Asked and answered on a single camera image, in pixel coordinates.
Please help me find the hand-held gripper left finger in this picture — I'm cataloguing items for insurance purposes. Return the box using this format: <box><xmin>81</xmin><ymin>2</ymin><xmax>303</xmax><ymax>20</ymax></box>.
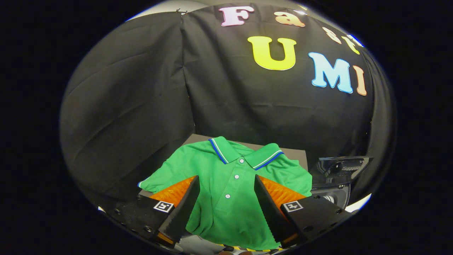
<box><xmin>106</xmin><ymin>175</ymin><xmax>201</xmax><ymax>248</ymax></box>

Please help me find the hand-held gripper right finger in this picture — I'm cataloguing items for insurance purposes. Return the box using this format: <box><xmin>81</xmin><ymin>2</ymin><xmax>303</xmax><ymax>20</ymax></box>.
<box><xmin>254</xmin><ymin>174</ymin><xmax>351</xmax><ymax>249</ymax></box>

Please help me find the green polo shirt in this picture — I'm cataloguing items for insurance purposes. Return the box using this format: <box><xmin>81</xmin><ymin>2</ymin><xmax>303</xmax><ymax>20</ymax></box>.
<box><xmin>138</xmin><ymin>136</ymin><xmax>312</xmax><ymax>251</ymax></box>

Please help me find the grey cabinet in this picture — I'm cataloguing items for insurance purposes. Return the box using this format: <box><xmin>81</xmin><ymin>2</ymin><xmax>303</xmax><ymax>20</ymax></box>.
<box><xmin>140</xmin><ymin>134</ymin><xmax>308</xmax><ymax>199</ymax></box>

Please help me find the black backdrop cloth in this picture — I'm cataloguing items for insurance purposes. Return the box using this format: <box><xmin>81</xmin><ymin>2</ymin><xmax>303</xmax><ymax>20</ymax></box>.
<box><xmin>59</xmin><ymin>3</ymin><xmax>397</xmax><ymax>209</ymax></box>

